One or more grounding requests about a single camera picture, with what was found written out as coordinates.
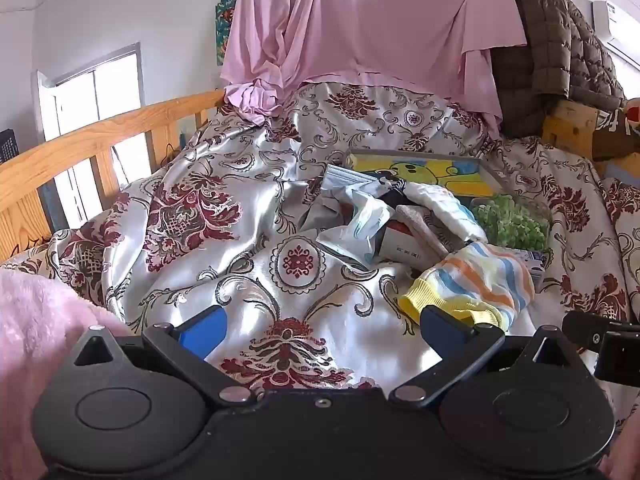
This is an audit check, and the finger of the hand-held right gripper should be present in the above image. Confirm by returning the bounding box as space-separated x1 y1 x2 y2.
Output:
561 309 640 387

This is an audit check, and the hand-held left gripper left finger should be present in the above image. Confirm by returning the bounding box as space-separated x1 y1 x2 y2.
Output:
61 304 256 409

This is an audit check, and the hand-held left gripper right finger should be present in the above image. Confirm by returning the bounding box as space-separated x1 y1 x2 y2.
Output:
389 304 597 409

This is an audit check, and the striped sock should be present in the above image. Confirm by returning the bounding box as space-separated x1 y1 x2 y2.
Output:
397 241 535 331

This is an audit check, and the beige knit pouch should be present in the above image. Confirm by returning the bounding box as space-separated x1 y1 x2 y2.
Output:
395 205 466 261

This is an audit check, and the black cloth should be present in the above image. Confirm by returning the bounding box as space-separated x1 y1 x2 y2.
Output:
372 172 417 211

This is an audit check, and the grey box with yellow drawing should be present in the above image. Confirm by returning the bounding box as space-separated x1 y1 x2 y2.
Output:
345 149 511 201

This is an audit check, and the blue face mask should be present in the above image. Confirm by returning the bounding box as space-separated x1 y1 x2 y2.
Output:
320 162 396 201

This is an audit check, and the white and blue milk carton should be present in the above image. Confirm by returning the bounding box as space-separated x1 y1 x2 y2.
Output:
505 247 548 293

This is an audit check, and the orange and white carton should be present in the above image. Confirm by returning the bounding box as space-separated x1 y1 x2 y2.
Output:
375 220 436 266

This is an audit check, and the floral satin bedspread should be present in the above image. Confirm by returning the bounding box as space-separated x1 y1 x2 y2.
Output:
0 82 640 431

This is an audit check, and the bag of green pieces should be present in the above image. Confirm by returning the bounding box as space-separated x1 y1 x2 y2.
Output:
470 192 553 251

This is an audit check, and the pink fluffy blanket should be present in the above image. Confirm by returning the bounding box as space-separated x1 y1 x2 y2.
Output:
0 267 128 480

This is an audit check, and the brown printed bag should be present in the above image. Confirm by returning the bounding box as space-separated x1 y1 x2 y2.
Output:
592 107 640 161

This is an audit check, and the window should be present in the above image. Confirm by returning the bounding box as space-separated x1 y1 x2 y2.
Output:
32 42 151 221

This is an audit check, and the brown quilted jacket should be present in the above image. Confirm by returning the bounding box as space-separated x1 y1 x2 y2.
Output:
490 0 628 138

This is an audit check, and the white air conditioner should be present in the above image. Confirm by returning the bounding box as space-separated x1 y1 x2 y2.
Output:
592 0 640 68

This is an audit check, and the pink sheet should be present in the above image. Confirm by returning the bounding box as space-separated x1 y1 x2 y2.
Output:
220 0 528 128

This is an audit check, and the wooden bed rail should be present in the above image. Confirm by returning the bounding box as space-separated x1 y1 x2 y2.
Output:
0 89 228 263

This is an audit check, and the green wall poster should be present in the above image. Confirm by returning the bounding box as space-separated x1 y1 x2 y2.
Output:
215 0 238 67

